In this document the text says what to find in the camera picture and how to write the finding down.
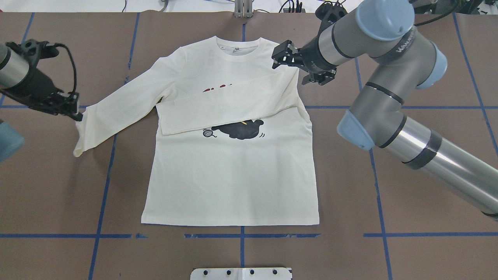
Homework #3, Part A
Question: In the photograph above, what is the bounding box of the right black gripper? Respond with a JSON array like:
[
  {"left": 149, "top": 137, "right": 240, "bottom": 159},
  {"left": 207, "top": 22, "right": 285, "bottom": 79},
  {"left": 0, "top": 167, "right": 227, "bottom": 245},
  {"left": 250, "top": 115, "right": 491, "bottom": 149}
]
[{"left": 272, "top": 38, "right": 337, "bottom": 74}]

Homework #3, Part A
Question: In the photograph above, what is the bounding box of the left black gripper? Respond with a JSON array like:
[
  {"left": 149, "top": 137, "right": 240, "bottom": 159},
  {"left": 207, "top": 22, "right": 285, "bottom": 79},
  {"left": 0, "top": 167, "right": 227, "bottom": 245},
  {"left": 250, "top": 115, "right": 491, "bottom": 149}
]
[{"left": 8, "top": 68, "right": 83, "bottom": 122}]

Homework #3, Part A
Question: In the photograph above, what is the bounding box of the cream long-sleeve cat shirt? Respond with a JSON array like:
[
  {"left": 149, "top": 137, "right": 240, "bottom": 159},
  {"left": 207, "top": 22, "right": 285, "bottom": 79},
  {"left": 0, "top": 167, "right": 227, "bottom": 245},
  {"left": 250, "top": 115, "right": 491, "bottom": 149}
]
[{"left": 73, "top": 37, "right": 320, "bottom": 226}]

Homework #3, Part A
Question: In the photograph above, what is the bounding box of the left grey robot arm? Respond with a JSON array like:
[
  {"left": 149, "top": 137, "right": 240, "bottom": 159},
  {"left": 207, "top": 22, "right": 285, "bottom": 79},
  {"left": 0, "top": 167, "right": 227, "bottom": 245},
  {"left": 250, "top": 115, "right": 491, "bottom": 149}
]
[{"left": 0, "top": 39, "right": 82, "bottom": 122}]

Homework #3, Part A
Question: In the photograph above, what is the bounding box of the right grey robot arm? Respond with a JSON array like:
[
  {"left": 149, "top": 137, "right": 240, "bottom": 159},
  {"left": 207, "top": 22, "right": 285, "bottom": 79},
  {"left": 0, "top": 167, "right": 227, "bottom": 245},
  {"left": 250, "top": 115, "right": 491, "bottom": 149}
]
[{"left": 272, "top": 0, "right": 498, "bottom": 221}]

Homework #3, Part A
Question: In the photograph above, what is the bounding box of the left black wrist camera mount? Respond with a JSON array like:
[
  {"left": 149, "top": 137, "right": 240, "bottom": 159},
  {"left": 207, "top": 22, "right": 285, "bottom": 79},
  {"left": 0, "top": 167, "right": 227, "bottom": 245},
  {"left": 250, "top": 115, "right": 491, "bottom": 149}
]
[{"left": 5, "top": 39, "right": 60, "bottom": 68}]

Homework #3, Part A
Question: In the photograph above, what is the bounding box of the aluminium frame post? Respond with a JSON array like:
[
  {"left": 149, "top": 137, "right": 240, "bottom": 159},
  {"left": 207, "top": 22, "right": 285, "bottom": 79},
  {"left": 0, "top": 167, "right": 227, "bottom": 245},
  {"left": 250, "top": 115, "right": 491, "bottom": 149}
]
[{"left": 233, "top": 0, "right": 254, "bottom": 18}]

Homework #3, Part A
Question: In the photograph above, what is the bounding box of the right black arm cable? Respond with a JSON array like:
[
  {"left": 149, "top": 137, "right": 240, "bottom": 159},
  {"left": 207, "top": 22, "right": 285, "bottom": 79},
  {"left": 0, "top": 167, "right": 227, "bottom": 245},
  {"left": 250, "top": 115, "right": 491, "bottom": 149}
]
[{"left": 409, "top": 0, "right": 467, "bottom": 27}]

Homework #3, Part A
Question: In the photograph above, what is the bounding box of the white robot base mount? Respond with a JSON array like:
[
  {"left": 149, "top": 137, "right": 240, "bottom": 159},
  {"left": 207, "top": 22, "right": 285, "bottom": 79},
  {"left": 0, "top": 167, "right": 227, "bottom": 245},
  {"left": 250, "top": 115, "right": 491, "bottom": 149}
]
[{"left": 190, "top": 267, "right": 293, "bottom": 280}]

